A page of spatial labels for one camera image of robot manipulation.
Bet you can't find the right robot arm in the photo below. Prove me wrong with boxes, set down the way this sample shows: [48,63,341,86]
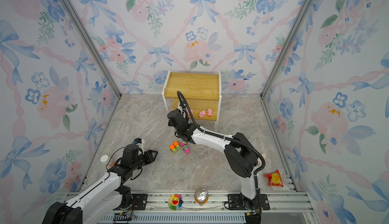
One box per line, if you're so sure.
[167,109,266,201]

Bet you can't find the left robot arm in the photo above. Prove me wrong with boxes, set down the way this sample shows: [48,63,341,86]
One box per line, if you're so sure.
[42,144,158,224]

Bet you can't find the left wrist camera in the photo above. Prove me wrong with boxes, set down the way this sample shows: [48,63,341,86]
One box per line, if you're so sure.
[133,138,144,150]

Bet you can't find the rainbow smiling flower plush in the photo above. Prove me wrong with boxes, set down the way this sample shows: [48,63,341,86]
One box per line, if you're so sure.
[168,194,183,210]

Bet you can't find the wooden two-tier white-frame shelf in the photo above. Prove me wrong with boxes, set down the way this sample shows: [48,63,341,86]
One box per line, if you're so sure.
[162,70,222,130]

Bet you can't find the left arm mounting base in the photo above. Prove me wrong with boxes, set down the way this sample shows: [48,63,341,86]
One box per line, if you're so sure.
[119,194,148,210]

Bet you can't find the green orange toy truck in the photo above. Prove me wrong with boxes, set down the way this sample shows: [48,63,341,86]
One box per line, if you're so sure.
[173,141,181,150]
[170,145,178,154]

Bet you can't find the right arm mounting base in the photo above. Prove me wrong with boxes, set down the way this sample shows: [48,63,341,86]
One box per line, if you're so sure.
[224,194,270,211]

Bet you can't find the pink truck blue top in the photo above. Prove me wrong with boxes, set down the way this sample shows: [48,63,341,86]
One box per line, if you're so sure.
[183,145,190,155]

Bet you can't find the white capped pill bottle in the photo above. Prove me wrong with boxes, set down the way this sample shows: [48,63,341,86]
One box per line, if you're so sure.
[100,155,110,164]

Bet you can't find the small red toy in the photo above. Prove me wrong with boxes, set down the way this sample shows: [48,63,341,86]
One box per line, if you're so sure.
[264,170,284,187]

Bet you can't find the aluminium mounting rail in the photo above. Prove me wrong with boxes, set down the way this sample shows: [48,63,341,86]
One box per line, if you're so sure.
[97,191,318,224]

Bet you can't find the orange metal can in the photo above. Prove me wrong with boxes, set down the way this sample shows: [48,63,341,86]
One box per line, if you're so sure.
[194,188,209,207]

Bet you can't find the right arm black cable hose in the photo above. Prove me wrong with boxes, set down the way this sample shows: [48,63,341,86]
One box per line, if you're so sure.
[176,90,266,176]

